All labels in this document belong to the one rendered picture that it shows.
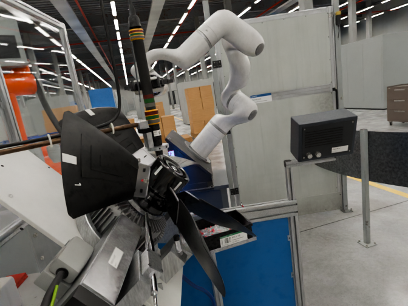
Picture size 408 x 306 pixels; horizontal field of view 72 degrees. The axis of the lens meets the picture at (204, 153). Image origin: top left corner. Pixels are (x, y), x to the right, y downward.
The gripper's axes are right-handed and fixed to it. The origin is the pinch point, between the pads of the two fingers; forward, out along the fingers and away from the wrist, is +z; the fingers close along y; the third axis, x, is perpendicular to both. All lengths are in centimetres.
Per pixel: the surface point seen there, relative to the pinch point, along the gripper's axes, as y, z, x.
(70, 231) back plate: 23.4, 21.4, -35.2
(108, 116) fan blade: 14.7, -3.9, -8.1
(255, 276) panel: -31, -35, -101
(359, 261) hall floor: -119, -95, -148
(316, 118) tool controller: -66, -32, -24
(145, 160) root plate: 3.4, 6.6, -22.7
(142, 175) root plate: 2.7, 16.9, -24.4
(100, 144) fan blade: 8.0, 28.0, -12.8
